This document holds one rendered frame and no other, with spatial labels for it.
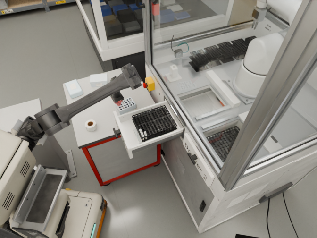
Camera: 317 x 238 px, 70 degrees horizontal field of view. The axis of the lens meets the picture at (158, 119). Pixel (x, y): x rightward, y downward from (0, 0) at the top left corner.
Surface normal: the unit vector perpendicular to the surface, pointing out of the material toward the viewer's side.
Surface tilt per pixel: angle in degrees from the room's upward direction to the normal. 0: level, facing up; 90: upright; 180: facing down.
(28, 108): 0
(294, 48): 90
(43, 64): 0
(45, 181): 0
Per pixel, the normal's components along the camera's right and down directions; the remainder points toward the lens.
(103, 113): 0.00, -0.62
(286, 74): -0.92, 0.31
